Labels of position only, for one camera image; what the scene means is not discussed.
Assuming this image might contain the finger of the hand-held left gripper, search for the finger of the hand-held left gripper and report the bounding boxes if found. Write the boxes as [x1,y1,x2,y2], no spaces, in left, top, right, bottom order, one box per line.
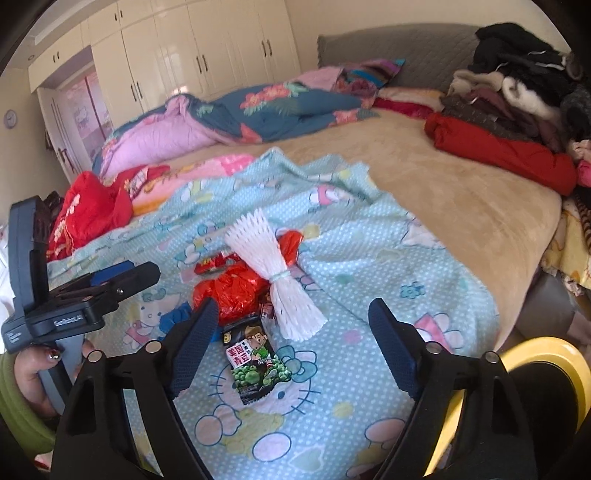
[92,262,161,319]
[48,260,137,303]

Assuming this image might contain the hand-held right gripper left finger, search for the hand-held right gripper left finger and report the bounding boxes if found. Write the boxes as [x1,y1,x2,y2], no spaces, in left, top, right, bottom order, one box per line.
[50,298,220,480]

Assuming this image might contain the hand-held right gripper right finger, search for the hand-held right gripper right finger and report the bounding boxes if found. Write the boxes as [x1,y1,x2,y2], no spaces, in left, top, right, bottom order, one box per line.
[368,298,539,480]

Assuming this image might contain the blue plastic bag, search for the blue plastic bag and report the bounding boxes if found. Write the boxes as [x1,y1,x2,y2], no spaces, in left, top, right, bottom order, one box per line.
[158,302,194,342]

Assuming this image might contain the green black snack packet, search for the green black snack packet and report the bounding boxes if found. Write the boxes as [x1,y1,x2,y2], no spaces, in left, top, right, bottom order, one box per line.
[221,314,293,407]

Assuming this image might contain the red plastic bag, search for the red plastic bag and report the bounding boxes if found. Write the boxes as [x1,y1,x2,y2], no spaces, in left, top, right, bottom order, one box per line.
[193,231,304,326]

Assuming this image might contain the red snack wrapper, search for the red snack wrapper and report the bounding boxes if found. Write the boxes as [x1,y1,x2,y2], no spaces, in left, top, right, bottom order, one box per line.
[194,251,241,276]

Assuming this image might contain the white foam fruit net bundle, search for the white foam fruit net bundle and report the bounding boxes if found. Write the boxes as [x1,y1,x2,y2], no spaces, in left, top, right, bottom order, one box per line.
[224,209,328,342]

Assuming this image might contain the yellow-rimmed black trash bin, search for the yellow-rimmed black trash bin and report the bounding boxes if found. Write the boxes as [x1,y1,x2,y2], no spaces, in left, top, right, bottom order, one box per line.
[422,337,587,480]

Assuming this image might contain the person's left hand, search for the person's left hand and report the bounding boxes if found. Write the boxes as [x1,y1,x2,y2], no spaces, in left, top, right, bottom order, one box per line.
[14,347,64,419]

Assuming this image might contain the light blue cartoon bedsheet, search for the light blue cartoon bedsheet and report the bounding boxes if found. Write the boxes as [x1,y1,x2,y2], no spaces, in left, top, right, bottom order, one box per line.
[46,148,502,480]

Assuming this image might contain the red printed cloth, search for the red printed cloth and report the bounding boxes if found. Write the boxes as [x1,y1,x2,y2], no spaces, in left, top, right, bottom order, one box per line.
[46,165,171,261]

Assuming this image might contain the pink cartoon blanket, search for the pink cartoon blanket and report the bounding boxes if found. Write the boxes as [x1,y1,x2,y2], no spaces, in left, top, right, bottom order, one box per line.
[129,154,259,217]

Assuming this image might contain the pink cartoon sliding door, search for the pink cartoon sliding door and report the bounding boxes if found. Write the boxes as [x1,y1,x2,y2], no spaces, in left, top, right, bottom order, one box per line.
[37,71,114,181]

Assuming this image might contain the yellow cartoon blanket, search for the yellow cartoon blanket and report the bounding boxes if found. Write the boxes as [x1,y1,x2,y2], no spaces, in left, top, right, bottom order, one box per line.
[540,198,591,296]

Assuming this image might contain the red folded garment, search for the red folded garment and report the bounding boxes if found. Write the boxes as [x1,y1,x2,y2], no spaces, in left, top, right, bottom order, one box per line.
[424,113,578,197]

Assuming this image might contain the blue floral quilt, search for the blue floral quilt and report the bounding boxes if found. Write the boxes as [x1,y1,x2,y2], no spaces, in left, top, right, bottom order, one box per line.
[92,80,384,181]

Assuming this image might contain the red plush blanket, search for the red plush blanket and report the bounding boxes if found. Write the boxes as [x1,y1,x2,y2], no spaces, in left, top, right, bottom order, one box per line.
[372,95,437,121]

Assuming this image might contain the cream wardrobe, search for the cream wardrobe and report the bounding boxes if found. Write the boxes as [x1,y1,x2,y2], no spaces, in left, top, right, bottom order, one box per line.
[28,0,303,139]

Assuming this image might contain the dark folded dotted garment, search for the dark folded dotted garment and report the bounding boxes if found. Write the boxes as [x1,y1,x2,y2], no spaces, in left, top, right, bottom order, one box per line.
[438,90,568,148]

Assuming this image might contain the pink garment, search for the pink garment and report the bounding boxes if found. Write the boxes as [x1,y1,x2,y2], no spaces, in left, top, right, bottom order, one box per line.
[570,138,591,188]

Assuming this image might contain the striped pillow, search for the striped pillow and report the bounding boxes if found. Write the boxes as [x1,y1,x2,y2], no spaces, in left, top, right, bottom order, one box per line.
[339,58,407,90]

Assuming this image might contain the pink pillow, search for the pink pillow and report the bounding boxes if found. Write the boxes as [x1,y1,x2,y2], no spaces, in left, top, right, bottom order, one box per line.
[300,66,352,90]

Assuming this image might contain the white folded fleece garment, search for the white folded fleece garment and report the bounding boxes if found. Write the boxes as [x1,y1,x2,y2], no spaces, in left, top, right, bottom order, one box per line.
[448,69,555,116]

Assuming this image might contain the grey padded headboard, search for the grey padded headboard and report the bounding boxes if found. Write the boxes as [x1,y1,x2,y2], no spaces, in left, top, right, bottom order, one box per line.
[317,23,483,88]

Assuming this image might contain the grey dotted garment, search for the grey dotted garment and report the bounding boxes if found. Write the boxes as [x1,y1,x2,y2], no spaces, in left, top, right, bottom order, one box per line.
[561,85,591,144]

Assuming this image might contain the black jacket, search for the black jacket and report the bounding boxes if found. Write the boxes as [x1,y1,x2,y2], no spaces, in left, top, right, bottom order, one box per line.
[473,22,573,84]

